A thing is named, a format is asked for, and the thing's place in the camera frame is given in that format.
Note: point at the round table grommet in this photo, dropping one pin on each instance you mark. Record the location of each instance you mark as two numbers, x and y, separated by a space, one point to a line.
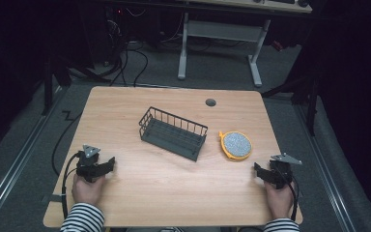
210 102

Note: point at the dark metal stand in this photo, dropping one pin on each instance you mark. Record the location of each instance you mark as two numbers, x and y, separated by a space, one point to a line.
48 83
309 96

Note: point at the white-legged desk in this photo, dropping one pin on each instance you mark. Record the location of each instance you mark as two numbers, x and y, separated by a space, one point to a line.
222 31

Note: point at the person's left hand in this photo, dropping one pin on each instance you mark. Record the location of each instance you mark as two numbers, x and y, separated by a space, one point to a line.
87 192

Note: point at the person's right hand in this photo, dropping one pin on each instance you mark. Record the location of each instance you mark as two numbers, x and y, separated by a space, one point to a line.
279 201

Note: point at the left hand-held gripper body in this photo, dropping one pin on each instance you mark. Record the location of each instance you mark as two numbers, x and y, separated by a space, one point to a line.
86 164

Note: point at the metal floor rail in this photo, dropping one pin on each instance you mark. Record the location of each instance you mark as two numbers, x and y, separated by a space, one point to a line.
13 164
327 174

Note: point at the round yellow scrubbing sponge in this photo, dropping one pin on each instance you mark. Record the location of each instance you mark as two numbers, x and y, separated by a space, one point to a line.
236 145

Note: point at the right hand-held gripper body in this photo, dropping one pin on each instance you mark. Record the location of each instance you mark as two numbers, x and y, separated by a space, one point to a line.
281 172

